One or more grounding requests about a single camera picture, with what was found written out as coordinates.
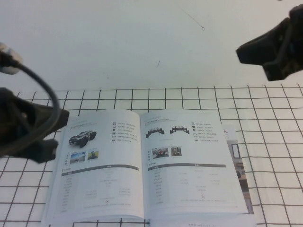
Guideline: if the black left camera cable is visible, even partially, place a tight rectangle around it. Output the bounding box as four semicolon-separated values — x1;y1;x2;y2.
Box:
0;51;61;152

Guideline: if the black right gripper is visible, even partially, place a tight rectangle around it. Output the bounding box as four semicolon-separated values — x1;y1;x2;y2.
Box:
235;4;303;83

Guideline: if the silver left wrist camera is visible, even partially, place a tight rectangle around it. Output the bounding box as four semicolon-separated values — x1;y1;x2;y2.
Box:
0;42;24;75

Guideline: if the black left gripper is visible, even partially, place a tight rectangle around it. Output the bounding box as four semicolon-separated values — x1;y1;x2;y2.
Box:
0;87;71;164

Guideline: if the white product catalogue book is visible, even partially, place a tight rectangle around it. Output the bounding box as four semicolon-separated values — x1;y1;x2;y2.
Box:
42;108;258;227

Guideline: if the white black-grid checkered cloth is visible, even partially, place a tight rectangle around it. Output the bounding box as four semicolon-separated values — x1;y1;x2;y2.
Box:
0;84;303;227

